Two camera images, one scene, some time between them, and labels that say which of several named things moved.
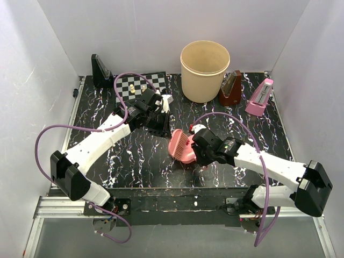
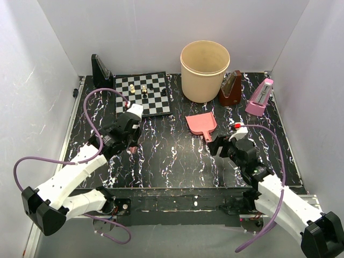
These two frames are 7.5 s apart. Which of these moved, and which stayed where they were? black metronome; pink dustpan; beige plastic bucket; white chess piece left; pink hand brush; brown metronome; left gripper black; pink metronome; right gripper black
Moved: pink hand brush; pink dustpan; right gripper black; left gripper black
Stayed: brown metronome; black metronome; white chess piece left; beige plastic bucket; pink metronome
